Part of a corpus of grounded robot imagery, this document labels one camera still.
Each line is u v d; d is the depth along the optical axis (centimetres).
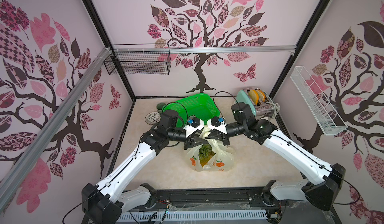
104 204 37
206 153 71
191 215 70
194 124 55
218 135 58
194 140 58
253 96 94
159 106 106
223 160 68
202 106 114
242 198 76
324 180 39
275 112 90
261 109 90
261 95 95
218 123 53
